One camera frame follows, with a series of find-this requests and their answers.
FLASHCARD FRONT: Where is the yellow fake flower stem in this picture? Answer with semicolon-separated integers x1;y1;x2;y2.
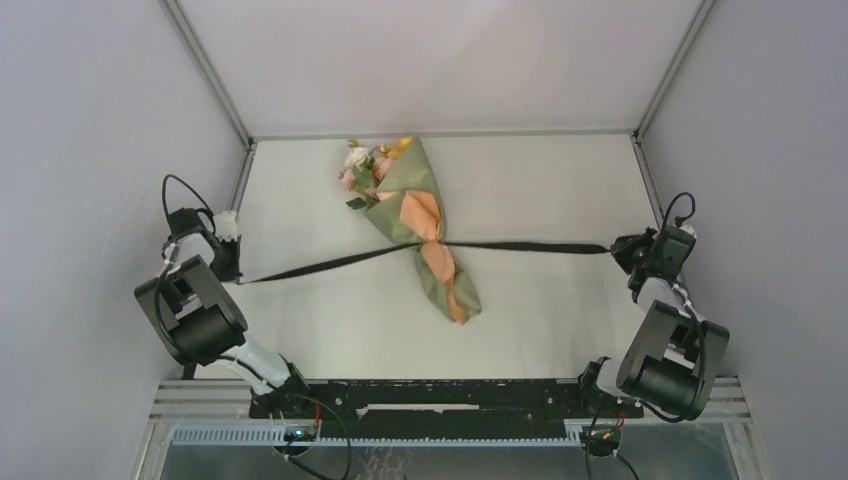
378;136;416;159

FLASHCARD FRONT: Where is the pink fake flower stem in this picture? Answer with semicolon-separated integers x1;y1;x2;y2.
339;154;395;201

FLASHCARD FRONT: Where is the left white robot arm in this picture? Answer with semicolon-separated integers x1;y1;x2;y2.
134;234;313;417

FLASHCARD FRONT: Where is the white cable duct rail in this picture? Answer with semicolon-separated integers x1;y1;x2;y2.
170;425;584;448

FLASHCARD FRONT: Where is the black mounting base plate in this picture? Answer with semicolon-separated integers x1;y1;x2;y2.
249;378;644;420

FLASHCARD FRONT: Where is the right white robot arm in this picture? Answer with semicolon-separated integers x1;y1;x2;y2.
577;225;730;423

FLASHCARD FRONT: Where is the orange wrapping paper sheet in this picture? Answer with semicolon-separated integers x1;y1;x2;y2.
365;136;482;325

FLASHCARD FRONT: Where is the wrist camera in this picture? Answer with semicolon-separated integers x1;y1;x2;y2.
655;224;697;282
166;208;216;241

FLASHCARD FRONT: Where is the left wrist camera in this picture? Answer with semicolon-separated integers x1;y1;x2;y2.
166;208;216;241

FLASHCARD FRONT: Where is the black ribbon strap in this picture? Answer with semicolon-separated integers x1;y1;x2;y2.
238;241;612;286

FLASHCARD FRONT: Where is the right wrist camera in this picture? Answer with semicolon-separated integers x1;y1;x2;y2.
655;224;697;282

